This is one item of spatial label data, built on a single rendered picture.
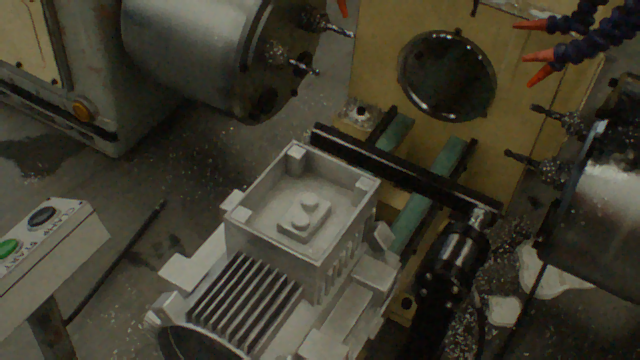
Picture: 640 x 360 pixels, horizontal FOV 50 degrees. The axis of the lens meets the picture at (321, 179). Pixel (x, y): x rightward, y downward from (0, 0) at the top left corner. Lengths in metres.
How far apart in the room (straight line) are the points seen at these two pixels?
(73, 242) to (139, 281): 0.29
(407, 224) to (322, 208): 0.29
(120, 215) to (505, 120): 0.59
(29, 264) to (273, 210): 0.24
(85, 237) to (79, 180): 0.42
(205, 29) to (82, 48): 0.23
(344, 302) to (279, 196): 0.12
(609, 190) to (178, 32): 0.55
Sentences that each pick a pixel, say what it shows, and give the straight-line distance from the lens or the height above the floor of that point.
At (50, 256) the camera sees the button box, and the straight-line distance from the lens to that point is 0.72.
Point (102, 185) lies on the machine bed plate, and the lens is 1.14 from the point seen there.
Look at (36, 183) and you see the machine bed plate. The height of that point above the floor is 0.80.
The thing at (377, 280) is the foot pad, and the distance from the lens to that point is 0.68.
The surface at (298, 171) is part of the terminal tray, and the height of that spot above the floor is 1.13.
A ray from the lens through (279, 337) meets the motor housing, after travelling 0.62.
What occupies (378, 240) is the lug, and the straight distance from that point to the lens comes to 0.69.
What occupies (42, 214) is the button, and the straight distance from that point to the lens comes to 0.75.
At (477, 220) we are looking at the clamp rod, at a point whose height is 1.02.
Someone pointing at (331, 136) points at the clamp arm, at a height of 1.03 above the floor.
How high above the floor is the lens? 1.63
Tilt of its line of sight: 47 degrees down
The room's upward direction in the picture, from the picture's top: 6 degrees clockwise
